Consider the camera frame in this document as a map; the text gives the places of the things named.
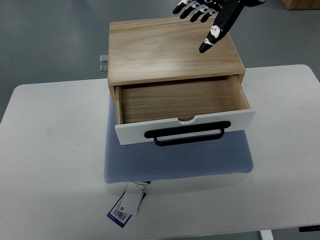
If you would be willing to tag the cardboard box corner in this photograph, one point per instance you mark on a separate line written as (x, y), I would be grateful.
(301, 4)

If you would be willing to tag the white top drawer black handle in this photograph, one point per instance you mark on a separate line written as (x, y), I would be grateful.
(190, 109)

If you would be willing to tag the white table leg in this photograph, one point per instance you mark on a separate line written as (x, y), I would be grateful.
(266, 235)

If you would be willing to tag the lower metal bracket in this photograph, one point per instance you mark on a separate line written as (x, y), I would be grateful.
(103, 68)

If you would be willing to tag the upper metal bracket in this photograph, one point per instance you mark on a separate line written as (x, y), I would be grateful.
(104, 58)

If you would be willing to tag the metal bracket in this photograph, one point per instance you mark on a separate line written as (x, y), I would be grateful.
(104, 58)
(103, 68)

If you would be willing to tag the blue grey cushion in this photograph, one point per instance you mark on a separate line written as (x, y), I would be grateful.
(146, 161)

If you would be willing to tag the black object table edge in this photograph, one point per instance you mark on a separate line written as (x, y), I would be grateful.
(312, 228)

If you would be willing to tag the wooden drawer cabinet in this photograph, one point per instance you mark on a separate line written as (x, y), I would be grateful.
(166, 49)

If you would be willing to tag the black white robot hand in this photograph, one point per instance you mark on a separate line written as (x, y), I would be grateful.
(226, 11)

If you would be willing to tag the white blue product tag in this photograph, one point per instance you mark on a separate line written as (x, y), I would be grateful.
(128, 204)

